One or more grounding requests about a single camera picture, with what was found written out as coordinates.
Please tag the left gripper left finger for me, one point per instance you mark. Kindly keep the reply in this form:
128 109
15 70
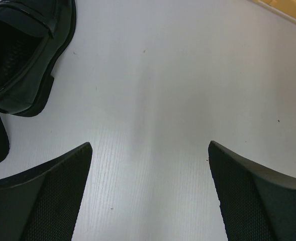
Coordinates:
43 203

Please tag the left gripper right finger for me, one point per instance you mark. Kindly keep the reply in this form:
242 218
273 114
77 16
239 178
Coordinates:
256 202

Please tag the yellow cabinet door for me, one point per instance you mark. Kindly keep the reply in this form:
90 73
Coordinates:
283 8

